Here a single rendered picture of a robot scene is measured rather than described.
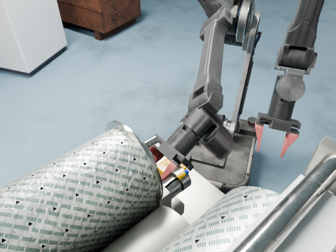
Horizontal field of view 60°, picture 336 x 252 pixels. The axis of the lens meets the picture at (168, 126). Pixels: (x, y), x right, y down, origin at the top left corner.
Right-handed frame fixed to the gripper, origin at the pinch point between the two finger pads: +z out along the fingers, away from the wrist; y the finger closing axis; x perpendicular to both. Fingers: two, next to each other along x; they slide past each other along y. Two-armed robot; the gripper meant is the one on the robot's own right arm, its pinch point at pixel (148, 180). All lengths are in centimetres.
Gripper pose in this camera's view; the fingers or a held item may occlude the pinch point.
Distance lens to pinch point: 66.6
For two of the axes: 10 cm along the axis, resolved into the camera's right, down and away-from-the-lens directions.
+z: -6.6, 7.5, -1.0
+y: -6.5, -5.0, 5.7
